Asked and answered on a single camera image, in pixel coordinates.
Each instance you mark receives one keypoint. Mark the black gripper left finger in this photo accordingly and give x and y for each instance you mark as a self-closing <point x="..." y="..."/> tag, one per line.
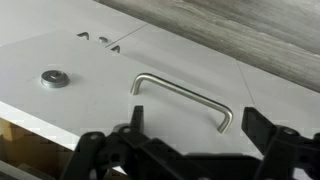
<point x="100" y="153"/>

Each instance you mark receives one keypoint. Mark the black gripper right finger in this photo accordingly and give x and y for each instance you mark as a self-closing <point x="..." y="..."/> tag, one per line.
<point x="280" y="150"/>

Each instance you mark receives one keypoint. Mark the white drawer with wooden interior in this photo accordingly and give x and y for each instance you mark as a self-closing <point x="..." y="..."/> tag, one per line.
<point x="100" y="93"/>

